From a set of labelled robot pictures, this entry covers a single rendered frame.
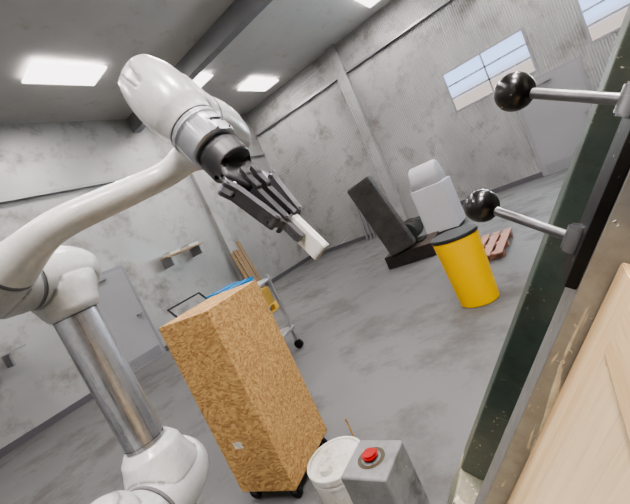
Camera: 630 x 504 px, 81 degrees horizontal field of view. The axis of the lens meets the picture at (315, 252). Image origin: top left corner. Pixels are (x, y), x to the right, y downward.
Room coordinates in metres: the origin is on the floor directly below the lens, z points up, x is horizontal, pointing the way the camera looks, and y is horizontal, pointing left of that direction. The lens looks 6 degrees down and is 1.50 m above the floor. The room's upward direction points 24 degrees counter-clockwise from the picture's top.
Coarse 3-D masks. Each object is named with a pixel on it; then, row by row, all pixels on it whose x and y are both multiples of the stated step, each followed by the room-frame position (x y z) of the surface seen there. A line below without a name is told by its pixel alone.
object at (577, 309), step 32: (608, 224) 0.30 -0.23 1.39; (608, 256) 0.30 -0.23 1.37; (608, 288) 0.31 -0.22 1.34; (576, 320) 0.33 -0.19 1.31; (544, 352) 0.36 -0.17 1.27; (576, 352) 0.33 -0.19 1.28; (544, 384) 0.35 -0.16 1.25; (512, 416) 0.42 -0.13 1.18; (544, 416) 0.36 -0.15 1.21; (512, 448) 0.38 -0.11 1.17; (512, 480) 0.39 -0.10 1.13
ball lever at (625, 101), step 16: (512, 80) 0.37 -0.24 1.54; (528, 80) 0.36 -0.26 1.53; (496, 96) 0.38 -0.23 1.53; (512, 96) 0.37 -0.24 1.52; (528, 96) 0.36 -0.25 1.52; (544, 96) 0.35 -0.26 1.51; (560, 96) 0.34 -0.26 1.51; (576, 96) 0.33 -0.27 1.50; (592, 96) 0.32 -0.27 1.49; (608, 96) 0.31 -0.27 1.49; (624, 96) 0.29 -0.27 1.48; (624, 112) 0.29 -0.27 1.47
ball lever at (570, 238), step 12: (480, 192) 0.41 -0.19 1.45; (492, 192) 0.41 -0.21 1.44; (468, 204) 0.41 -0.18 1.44; (480, 204) 0.40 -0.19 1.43; (492, 204) 0.40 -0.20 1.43; (468, 216) 0.42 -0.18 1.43; (480, 216) 0.41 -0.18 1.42; (492, 216) 0.40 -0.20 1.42; (504, 216) 0.39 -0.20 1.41; (516, 216) 0.38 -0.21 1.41; (540, 228) 0.36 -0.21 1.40; (552, 228) 0.35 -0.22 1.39; (576, 228) 0.33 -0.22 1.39; (564, 240) 0.33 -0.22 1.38; (576, 240) 0.32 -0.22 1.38
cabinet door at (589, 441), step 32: (608, 320) 0.28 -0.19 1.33; (608, 352) 0.26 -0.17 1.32; (576, 384) 0.31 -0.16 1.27; (608, 384) 0.25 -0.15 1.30; (576, 416) 0.29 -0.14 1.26; (608, 416) 0.23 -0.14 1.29; (544, 448) 0.33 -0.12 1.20; (576, 448) 0.27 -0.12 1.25; (608, 448) 0.22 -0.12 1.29; (544, 480) 0.31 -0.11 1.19; (576, 480) 0.25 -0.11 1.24; (608, 480) 0.21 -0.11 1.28
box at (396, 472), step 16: (384, 448) 0.82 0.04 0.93; (400, 448) 0.80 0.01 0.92; (352, 464) 0.81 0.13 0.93; (368, 464) 0.79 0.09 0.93; (384, 464) 0.77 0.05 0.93; (400, 464) 0.78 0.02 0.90; (352, 480) 0.77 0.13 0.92; (368, 480) 0.75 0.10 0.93; (384, 480) 0.73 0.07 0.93; (400, 480) 0.76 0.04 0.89; (416, 480) 0.81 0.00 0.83; (352, 496) 0.78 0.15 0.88; (368, 496) 0.76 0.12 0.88; (384, 496) 0.73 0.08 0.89; (400, 496) 0.74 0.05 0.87; (416, 496) 0.79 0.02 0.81
